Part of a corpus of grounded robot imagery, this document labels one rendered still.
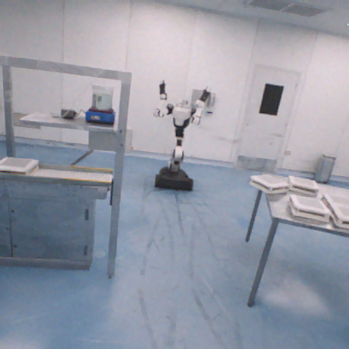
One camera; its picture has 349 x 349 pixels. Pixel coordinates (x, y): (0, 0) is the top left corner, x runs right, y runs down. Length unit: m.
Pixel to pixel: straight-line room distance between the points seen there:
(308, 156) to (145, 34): 4.23
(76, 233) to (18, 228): 0.44
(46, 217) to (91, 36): 4.14
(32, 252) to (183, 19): 4.68
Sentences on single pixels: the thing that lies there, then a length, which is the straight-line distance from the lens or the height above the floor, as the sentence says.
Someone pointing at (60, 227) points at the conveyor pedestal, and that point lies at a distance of 2.36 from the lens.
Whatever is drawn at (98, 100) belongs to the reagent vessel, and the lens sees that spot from 2.06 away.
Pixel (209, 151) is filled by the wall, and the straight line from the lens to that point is 5.98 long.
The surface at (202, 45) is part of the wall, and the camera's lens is 5.78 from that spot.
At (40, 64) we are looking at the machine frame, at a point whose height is 1.58.
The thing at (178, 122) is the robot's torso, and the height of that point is 1.00.
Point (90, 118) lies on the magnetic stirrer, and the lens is 2.05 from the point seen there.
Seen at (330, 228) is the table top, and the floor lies 0.82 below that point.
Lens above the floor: 1.60
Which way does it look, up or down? 20 degrees down
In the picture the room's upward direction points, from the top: 8 degrees clockwise
